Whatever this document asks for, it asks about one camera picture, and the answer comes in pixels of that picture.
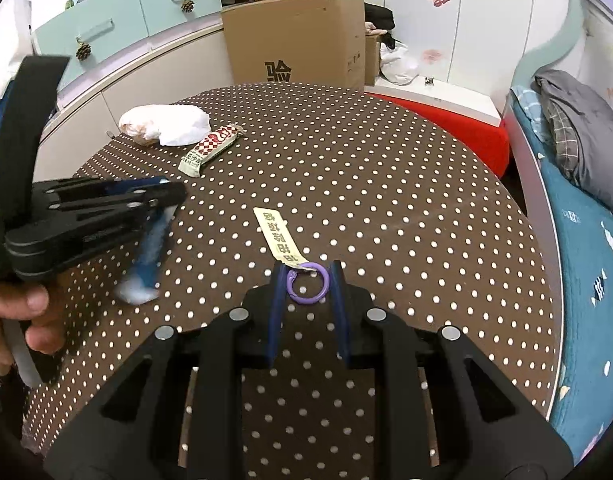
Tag red bench with white top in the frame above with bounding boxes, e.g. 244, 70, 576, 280
363, 85, 512, 176

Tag brown polka-dot tablecloth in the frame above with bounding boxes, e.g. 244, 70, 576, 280
24, 82, 557, 480

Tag purple ring yellow tag keychain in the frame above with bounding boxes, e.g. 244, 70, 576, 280
253, 206, 331, 305

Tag teal drawer cabinet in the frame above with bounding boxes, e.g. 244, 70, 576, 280
34, 0, 224, 91

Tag person's left hand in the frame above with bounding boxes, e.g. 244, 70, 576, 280
0, 280, 67, 376

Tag blue plaid pillow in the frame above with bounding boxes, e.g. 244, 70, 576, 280
511, 85, 557, 156

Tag grey duvet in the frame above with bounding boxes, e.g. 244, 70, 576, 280
533, 70, 613, 216

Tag large cardboard box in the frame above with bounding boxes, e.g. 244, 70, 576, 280
221, 0, 367, 92

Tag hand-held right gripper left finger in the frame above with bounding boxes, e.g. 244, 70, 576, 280
44, 262, 292, 480

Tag black clothes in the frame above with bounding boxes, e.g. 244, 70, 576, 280
363, 2, 397, 36

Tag blue and white wrapper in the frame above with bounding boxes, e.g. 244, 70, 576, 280
115, 207, 174, 306

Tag crumpled white plastic bag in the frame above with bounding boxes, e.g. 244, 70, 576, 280
379, 42, 419, 86

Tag teal printed bedspread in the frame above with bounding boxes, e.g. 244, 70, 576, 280
511, 85, 613, 461

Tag red and white snack wrapper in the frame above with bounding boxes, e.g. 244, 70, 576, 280
179, 126, 244, 178

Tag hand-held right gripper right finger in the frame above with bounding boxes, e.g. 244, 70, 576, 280
330, 260, 574, 480

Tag small cardboard box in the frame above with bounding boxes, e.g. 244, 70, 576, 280
363, 35, 387, 86

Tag white wardrobe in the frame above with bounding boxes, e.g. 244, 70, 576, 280
381, 0, 572, 101

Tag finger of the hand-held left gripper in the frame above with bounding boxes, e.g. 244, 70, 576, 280
36, 200, 183, 267
34, 176, 188, 212

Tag white plastic bag with food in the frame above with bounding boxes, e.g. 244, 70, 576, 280
118, 104, 211, 147

